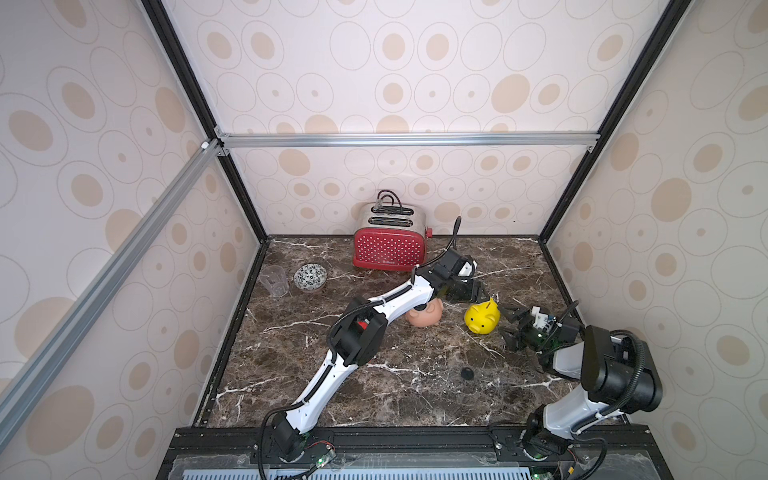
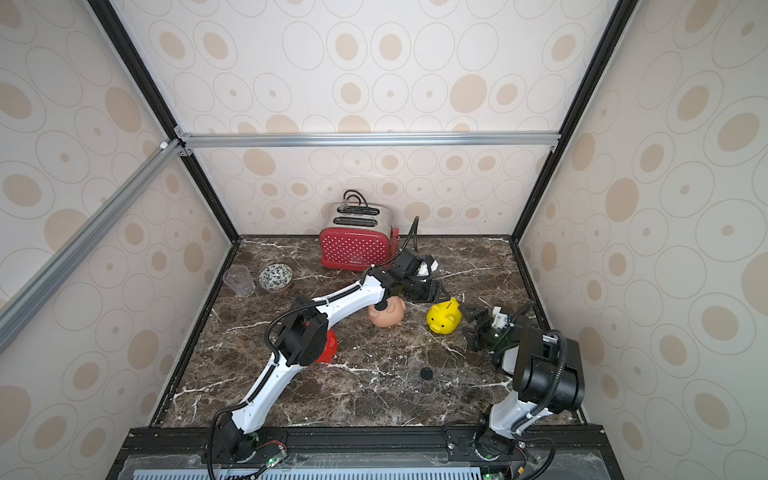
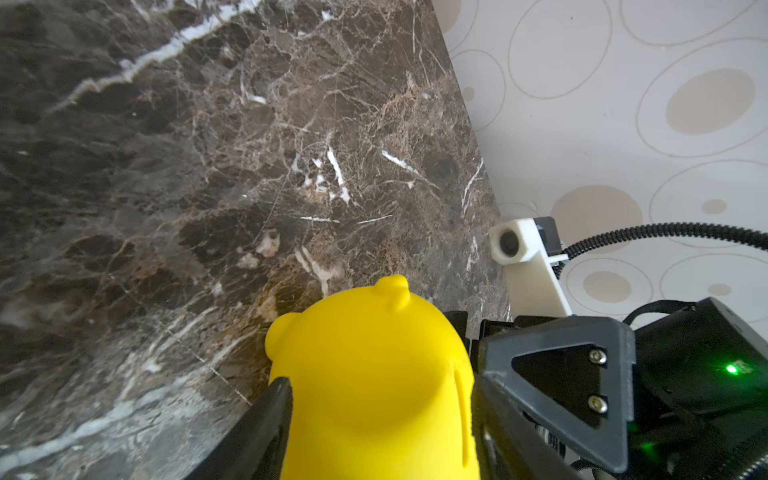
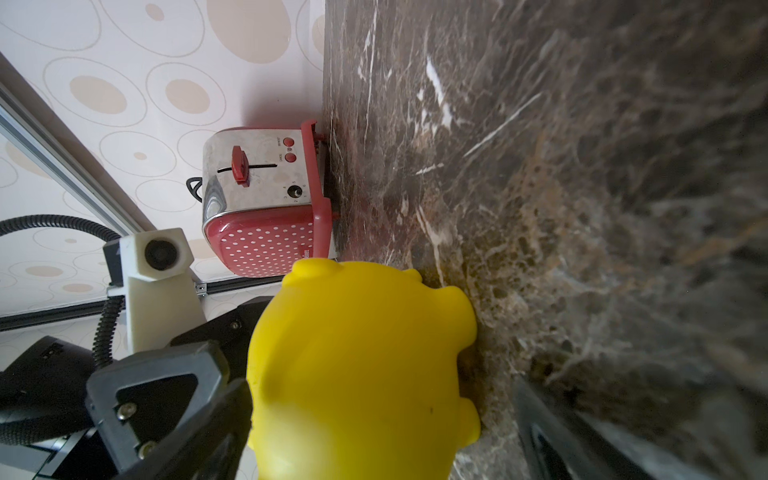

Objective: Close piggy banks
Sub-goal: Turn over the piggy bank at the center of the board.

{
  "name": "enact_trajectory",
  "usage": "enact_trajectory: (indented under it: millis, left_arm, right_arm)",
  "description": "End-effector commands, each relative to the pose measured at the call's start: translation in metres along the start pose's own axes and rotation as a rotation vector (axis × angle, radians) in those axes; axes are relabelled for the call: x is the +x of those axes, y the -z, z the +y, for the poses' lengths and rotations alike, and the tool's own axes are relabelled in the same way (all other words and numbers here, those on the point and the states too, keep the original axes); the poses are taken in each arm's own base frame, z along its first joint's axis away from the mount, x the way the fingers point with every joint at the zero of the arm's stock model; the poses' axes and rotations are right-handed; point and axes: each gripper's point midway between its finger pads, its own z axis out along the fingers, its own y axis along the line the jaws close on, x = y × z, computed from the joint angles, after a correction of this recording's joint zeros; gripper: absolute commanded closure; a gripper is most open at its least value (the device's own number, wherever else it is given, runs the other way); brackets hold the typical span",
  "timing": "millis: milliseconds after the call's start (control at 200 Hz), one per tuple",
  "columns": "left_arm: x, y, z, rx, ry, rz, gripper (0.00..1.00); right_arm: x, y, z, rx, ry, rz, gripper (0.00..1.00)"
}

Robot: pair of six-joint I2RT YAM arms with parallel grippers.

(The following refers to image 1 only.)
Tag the red polka dot toaster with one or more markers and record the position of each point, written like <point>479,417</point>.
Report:
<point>390,237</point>

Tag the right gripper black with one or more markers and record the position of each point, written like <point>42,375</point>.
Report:
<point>522,330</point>

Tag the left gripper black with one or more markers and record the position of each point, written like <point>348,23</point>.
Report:
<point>471,292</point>

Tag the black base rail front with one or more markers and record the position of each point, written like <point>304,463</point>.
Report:
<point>501,440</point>

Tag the clear plastic cup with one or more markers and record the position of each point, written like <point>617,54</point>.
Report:
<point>274,279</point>

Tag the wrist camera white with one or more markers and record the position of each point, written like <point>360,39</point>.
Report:
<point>541,321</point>
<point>468,269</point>

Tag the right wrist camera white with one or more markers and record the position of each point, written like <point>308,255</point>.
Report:
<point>541,321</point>

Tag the yellow piggy bank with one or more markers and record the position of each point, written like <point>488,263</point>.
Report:
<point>483,318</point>

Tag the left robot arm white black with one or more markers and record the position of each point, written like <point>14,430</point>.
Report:
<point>356,337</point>

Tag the aluminium rail back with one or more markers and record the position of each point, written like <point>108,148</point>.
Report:
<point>429,139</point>

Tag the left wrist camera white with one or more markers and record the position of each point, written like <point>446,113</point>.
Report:
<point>468,269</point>

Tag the aluminium rail left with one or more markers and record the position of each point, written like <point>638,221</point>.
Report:
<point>39,372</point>

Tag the pink piggy bank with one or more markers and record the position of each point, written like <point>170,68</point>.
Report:
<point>429,315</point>

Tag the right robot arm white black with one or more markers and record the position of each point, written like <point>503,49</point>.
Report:
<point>615,371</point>

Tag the patterned ceramic bowl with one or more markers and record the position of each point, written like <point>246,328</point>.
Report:
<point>310,277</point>

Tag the aluminium rail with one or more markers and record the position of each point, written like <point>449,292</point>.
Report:
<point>429,139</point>
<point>39,372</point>

